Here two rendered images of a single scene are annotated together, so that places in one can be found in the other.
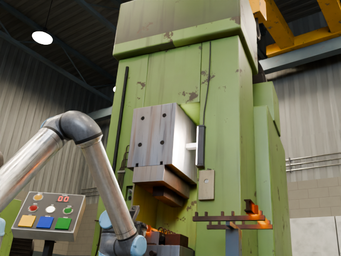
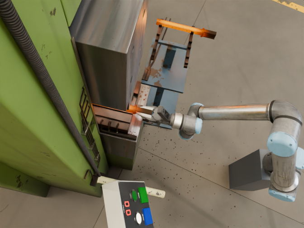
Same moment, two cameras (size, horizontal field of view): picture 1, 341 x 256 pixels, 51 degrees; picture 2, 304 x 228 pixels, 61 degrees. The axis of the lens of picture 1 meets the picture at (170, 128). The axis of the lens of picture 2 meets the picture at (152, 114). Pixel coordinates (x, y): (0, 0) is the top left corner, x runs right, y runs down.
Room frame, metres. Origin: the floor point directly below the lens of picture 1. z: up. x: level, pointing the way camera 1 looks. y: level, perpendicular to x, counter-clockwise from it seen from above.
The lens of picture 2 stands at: (2.17, 0.65, 2.34)
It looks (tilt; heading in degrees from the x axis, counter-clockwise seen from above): 67 degrees down; 244
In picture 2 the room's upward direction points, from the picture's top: 15 degrees clockwise
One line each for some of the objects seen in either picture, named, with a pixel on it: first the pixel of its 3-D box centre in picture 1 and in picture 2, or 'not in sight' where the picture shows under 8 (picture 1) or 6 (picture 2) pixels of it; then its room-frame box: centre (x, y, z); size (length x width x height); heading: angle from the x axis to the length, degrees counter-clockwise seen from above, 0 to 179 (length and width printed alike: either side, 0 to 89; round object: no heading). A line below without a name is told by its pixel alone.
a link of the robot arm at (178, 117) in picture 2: not in sight; (176, 120); (1.78, 0.19, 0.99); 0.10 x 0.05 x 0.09; 65
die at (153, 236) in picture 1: (158, 243); (96, 107); (2.21, 0.02, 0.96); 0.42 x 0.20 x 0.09; 155
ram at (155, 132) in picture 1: (171, 146); (83, 30); (2.20, -0.02, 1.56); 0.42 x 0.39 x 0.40; 155
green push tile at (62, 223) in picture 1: (63, 224); (142, 195); (2.06, 0.55, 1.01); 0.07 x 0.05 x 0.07; 90
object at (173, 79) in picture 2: not in sight; (167, 64); (1.67, -0.32, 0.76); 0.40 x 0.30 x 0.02; 66
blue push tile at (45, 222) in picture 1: (45, 222); (146, 216); (2.06, 0.65, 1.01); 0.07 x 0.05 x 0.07; 90
